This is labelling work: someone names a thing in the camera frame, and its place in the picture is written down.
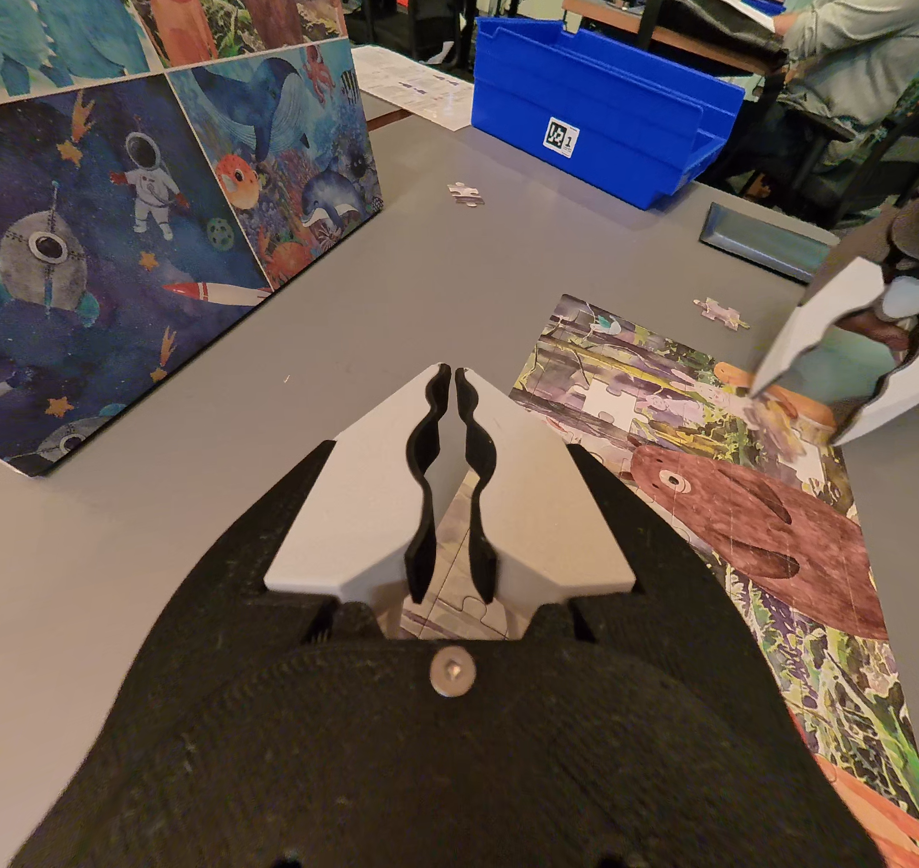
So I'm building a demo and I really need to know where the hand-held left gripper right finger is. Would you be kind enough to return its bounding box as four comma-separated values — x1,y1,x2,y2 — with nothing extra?
454,367,638,609

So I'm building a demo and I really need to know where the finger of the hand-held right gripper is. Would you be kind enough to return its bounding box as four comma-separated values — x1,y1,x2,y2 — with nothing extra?
831,354,919,447
747,258,887,398

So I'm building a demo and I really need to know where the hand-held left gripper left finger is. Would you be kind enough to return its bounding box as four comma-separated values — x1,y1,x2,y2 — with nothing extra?
264,363,453,605

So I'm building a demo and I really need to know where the purple puzzle piece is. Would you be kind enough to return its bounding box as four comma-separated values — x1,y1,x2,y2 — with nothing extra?
693,297,751,332

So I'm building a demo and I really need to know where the forest animal jigsaw puzzle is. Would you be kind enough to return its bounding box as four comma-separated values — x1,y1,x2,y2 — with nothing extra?
398,293,919,868

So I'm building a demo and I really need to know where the person's right hand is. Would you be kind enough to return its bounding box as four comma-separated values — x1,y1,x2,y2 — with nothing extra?
839,306,914,353

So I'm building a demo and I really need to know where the pale green paper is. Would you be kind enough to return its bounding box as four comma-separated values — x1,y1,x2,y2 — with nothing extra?
790,329,898,406

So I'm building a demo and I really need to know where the black phone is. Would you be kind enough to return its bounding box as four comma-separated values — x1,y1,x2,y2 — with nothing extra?
698,202,841,283

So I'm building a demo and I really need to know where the black bag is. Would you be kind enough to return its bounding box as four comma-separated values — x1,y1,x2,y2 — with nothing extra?
638,0,791,72

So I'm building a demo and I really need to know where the blue plastic bin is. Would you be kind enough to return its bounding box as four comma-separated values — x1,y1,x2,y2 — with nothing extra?
470,17,748,212

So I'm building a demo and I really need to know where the wooden background desk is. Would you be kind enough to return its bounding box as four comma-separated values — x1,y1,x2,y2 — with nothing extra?
563,0,787,79

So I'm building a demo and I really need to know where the illustrated puzzle box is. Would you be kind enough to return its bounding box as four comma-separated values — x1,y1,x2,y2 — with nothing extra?
0,0,385,477

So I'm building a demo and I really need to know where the printed instruction sheet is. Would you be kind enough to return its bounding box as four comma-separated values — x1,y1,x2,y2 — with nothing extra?
350,44,475,133

